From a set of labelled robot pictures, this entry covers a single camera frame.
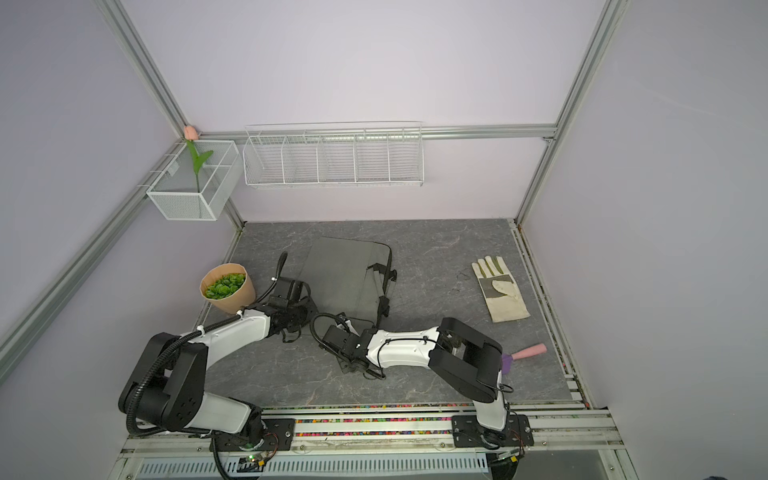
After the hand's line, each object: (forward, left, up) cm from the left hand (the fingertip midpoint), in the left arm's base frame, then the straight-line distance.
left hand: (318, 313), depth 92 cm
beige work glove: (+5, -60, -2) cm, 60 cm away
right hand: (-12, -10, -2) cm, 15 cm away
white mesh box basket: (+20, +32, +33) cm, 50 cm away
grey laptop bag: (+14, -10, -1) cm, 17 cm away
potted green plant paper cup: (+5, +25, +9) cm, 27 cm away
